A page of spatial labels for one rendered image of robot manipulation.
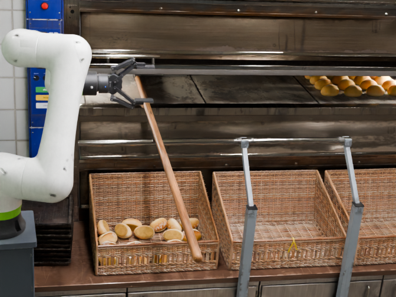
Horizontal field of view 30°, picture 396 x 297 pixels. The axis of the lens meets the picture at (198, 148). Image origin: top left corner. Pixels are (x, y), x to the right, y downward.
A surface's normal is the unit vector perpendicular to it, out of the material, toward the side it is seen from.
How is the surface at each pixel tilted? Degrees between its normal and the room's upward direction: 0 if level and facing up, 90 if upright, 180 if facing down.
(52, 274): 0
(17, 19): 90
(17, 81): 90
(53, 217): 0
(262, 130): 70
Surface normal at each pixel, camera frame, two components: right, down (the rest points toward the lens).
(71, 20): 0.18, 0.40
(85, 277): 0.07, -0.91
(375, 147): 0.20, 0.07
